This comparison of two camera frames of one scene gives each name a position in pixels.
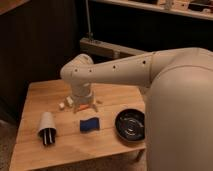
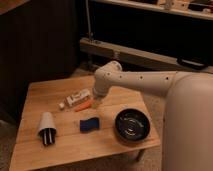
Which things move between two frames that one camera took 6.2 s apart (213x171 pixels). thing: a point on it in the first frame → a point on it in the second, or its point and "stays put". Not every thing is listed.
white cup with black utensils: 47,128 stays put
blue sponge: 89,125 stays put
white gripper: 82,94 → 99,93
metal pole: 90,33 stays put
